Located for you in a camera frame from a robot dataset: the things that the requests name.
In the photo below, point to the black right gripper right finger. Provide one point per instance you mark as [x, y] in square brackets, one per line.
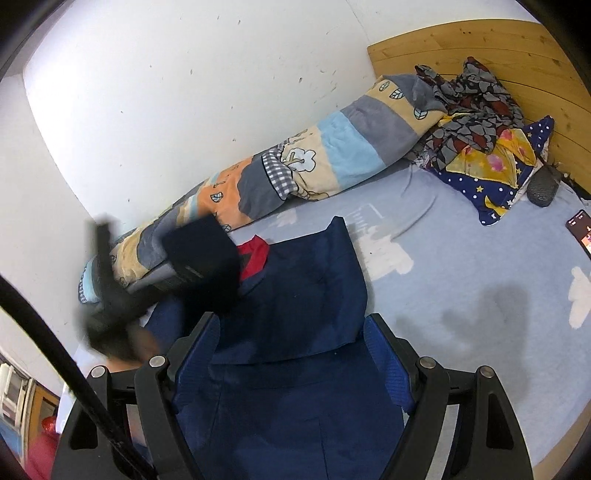
[486, 441]

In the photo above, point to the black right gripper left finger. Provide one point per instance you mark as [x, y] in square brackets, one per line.
[143, 405]

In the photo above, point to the navy work shirt red collar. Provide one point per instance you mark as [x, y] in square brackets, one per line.
[288, 388]

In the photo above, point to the light blue bed sheet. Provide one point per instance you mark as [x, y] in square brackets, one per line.
[514, 295]

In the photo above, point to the black smartphone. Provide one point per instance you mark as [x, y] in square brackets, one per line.
[579, 227]

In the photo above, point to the navy star pattern pillow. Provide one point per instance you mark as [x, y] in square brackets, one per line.
[494, 181]

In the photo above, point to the dark grey small pouch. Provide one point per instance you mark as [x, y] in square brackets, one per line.
[543, 186]

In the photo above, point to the grey red patterned cloth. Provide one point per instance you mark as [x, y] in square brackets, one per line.
[478, 109]

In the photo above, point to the striped patchwork rolled quilt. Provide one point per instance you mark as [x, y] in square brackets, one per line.
[344, 149]

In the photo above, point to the wooden headboard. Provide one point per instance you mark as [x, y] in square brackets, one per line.
[527, 60]

